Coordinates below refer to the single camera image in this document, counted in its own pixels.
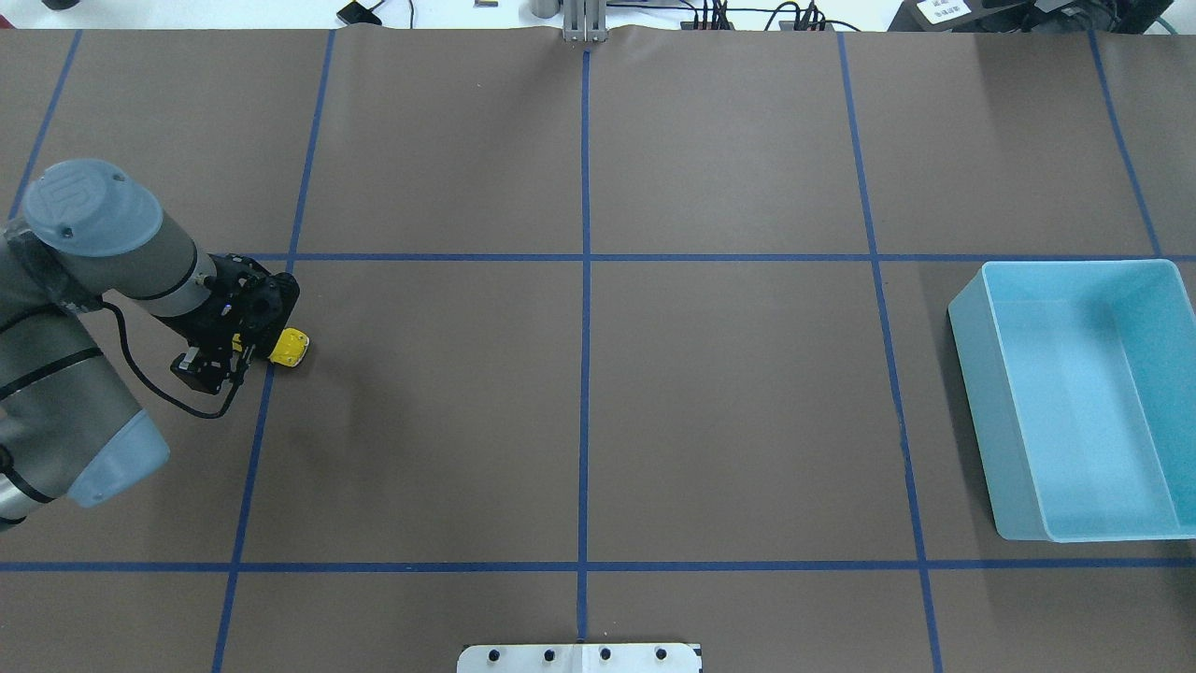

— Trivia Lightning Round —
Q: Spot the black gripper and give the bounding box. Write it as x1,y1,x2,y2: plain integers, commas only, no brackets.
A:
193,253,303,362

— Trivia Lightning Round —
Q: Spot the yellow beetle toy car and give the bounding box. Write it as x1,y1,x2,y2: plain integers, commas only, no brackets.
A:
266,328,311,369

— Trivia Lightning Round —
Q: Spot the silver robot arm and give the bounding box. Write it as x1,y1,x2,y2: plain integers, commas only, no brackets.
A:
1,158,310,531

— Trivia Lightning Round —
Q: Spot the light blue plastic bin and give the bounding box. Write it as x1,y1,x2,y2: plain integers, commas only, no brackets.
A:
948,259,1195,544

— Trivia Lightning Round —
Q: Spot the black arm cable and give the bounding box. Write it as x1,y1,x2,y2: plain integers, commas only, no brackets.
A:
100,301,246,420

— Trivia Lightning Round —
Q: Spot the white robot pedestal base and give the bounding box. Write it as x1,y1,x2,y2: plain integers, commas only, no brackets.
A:
456,642,704,672

